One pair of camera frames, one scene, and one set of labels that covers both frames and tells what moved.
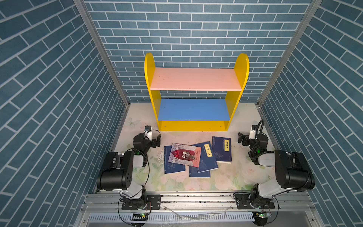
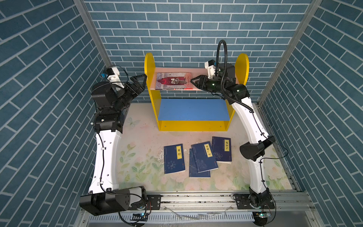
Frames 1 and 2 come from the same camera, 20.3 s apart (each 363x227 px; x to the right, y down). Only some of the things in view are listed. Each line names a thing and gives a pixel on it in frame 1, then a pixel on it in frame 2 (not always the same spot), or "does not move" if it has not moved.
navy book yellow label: [207, 161] does not move
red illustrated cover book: [185, 154] -> [173, 81]
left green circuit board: [139, 217] does not move
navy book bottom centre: [194, 172] does not move
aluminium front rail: [286, 202] does not move
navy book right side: [221, 147] does not move
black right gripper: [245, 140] -> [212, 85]
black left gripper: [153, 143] -> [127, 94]
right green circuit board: [260, 217] does not move
